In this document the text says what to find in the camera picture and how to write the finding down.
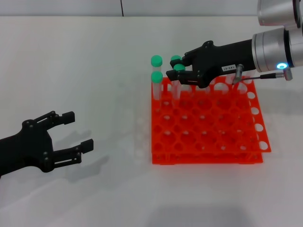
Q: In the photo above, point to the orange test tube rack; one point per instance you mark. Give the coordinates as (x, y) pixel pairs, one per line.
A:
(206, 134)

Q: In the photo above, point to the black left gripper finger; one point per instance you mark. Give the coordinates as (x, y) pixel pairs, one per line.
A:
(87, 146)
(68, 117)

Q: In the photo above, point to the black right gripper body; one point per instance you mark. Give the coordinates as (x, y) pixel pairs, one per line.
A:
(217, 59)

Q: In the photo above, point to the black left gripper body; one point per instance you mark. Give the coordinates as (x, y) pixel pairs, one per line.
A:
(26, 149)

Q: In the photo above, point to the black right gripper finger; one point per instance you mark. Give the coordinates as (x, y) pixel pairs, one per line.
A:
(176, 62)
(187, 78)

